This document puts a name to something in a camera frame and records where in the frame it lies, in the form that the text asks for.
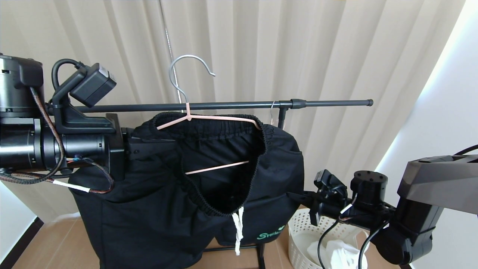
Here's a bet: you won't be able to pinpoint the white garment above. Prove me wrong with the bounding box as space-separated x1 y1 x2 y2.
308 239 362 269

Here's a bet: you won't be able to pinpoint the pink clothes hanger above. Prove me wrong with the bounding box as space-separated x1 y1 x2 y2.
157 55 263 175
270 101 286 130

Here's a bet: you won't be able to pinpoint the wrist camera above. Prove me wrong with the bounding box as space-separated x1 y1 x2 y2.
50 59 117 134
314 169 348 198

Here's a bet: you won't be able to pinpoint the black clothes rack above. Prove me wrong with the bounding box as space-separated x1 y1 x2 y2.
45 99 374 269

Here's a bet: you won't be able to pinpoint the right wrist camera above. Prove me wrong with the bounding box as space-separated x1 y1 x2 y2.
314 169 348 198

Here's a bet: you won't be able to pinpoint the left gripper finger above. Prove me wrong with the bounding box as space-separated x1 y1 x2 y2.
125 136 178 159

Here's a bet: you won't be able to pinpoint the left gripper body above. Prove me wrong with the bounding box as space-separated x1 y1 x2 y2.
62 113 126 182

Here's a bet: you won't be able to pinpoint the white laundry basket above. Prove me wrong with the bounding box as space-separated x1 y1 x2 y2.
288 208 371 269

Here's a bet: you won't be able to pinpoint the black shorts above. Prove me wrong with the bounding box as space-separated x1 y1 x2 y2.
68 112 305 269

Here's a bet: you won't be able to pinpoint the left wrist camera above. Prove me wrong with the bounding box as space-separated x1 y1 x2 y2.
50 59 117 134

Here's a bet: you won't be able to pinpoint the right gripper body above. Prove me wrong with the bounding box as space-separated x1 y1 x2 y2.
308 196 359 226

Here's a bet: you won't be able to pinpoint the beige curtain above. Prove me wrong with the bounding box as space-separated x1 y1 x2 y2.
0 0 465 225

